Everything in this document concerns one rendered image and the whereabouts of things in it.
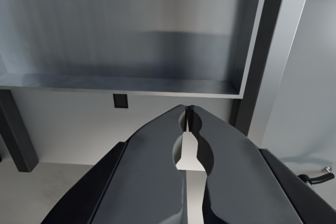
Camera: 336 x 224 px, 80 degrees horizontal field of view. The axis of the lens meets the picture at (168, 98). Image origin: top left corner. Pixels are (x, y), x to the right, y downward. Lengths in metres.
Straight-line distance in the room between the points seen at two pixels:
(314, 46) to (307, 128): 0.54
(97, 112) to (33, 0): 0.13
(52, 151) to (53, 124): 0.05
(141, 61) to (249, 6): 0.11
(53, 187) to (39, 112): 1.82
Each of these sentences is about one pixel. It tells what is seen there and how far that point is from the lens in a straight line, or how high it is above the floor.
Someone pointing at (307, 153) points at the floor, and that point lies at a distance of 1.74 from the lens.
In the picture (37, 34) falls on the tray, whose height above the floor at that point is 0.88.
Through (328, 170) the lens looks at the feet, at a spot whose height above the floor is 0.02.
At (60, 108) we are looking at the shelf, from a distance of 0.29.
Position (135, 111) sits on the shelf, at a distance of 0.25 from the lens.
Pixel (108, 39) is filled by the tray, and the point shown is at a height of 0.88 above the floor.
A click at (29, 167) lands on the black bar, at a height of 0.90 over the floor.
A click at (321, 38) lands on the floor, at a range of 1.33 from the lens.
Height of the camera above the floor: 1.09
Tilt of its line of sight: 61 degrees down
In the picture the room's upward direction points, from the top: 174 degrees counter-clockwise
